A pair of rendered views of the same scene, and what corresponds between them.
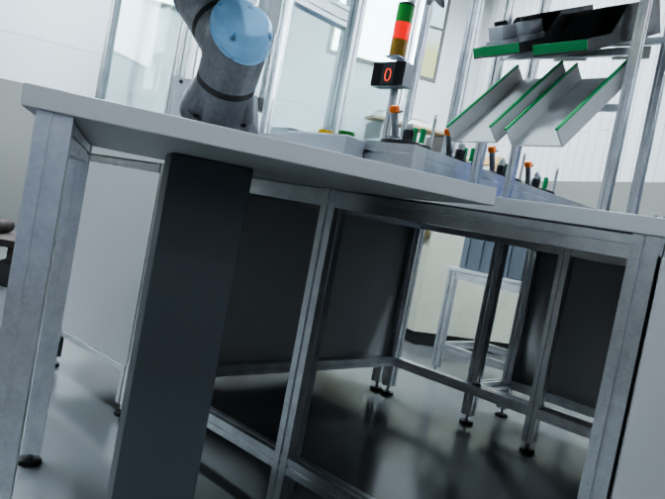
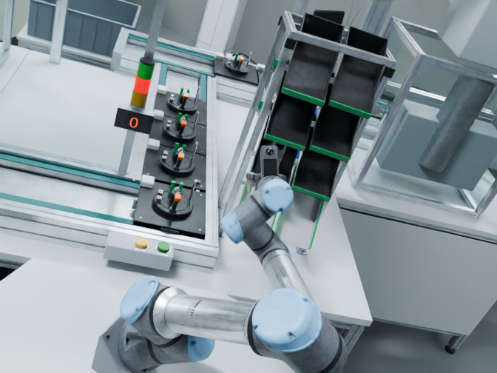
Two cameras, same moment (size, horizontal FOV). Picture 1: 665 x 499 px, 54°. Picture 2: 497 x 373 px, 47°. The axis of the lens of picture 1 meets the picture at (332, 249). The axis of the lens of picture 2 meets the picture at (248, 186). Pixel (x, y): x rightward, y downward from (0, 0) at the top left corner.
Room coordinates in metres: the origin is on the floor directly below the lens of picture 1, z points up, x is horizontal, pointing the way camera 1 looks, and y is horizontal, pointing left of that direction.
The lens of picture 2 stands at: (0.70, 1.08, 2.16)
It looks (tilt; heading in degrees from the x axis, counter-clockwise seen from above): 32 degrees down; 302
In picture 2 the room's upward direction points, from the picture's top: 21 degrees clockwise
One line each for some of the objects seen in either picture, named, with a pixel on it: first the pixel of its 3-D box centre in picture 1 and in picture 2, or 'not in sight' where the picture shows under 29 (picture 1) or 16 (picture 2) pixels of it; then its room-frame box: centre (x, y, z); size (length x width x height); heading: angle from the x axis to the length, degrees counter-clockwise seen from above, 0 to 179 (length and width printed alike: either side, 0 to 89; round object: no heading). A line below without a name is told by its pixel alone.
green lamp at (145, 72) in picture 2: (405, 15); (146, 69); (1.95, -0.08, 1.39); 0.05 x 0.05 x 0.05
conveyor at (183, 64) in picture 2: not in sight; (322, 103); (2.13, -1.62, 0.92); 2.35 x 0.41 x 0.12; 47
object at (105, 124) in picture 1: (233, 158); (143, 351); (1.36, 0.24, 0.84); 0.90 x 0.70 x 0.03; 19
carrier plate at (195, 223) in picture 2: not in sight; (171, 207); (1.73, -0.14, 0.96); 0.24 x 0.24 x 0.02; 47
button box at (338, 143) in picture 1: (323, 147); (139, 250); (1.63, 0.07, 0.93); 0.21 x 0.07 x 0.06; 47
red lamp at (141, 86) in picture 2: (401, 32); (142, 83); (1.95, -0.08, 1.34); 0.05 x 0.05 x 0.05
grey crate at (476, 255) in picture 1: (527, 259); not in sight; (3.65, -1.08, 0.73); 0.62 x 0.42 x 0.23; 47
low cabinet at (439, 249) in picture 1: (480, 286); not in sight; (5.71, -1.33, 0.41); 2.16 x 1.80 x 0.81; 109
